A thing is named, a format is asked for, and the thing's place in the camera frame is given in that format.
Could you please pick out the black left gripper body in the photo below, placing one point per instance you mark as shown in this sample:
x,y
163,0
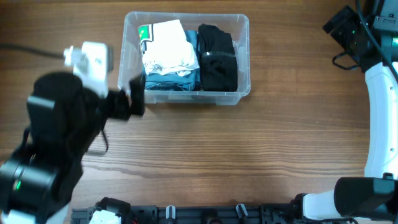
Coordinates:
x,y
116,103

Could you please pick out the clear plastic storage container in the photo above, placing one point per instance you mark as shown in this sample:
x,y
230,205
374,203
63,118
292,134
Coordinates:
x,y
131,60

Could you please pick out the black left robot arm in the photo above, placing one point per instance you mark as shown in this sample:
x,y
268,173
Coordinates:
x,y
38,179

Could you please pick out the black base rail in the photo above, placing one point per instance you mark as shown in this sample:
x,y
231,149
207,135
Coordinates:
x,y
241,213

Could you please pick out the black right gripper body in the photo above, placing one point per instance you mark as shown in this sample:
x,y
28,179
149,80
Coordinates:
x,y
344,32

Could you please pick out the dark teal cloth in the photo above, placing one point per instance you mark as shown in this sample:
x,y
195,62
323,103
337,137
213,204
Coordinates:
x,y
218,62

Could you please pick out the white printed t-shirt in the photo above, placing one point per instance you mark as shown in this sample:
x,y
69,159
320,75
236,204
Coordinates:
x,y
165,49

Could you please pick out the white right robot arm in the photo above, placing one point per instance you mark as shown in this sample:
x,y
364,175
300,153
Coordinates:
x,y
368,34

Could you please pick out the blue cloth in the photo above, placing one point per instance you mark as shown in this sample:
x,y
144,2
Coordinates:
x,y
173,82

